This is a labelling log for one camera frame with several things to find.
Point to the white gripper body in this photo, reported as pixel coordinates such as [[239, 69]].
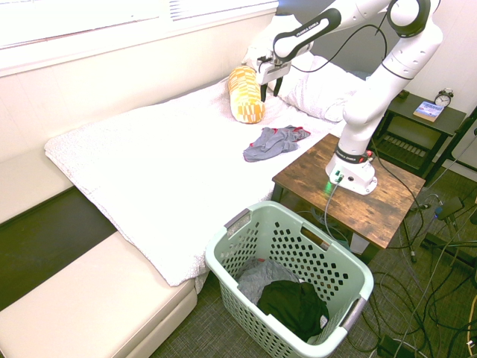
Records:
[[274, 72]]

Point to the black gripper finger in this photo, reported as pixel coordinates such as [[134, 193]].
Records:
[[264, 94], [278, 86]]

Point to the grey garment with red trim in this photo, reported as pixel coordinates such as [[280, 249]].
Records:
[[270, 147]]

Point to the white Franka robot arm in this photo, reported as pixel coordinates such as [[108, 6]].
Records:
[[372, 112]]

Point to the green plastic laundry basket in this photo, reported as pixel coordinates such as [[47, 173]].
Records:
[[238, 261]]

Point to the orange patterned bolster pillow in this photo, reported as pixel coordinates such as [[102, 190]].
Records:
[[244, 97]]

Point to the white textured pillow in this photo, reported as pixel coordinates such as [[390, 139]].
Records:
[[320, 91]]

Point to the white dotted bed blanket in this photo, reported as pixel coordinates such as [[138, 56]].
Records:
[[167, 160]]

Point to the black side table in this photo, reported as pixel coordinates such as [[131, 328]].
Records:
[[417, 127]]

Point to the blue paperback book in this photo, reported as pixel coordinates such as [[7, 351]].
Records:
[[428, 111]]

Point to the rustic wooden table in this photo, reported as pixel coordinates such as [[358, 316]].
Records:
[[372, 212]]

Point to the black twin-bell alarm clock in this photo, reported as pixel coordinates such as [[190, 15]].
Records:
[[443, 98]]

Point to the grey heathered cloth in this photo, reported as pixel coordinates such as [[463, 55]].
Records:
[[257, 277]]

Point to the white window blinds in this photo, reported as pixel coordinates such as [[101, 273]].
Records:
[[93, 16]]

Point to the grey power brick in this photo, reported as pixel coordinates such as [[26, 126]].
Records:
[[450, 208]]

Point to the black garment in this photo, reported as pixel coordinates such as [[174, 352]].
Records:
[[294, 309]]

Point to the cream upholstered bed base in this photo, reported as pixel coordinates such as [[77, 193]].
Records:
[[93, 309]]

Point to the black power adapter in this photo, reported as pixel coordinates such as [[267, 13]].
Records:
[[387, 345]]

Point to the black camera stand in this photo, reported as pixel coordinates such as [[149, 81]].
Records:
[[452, 145]]

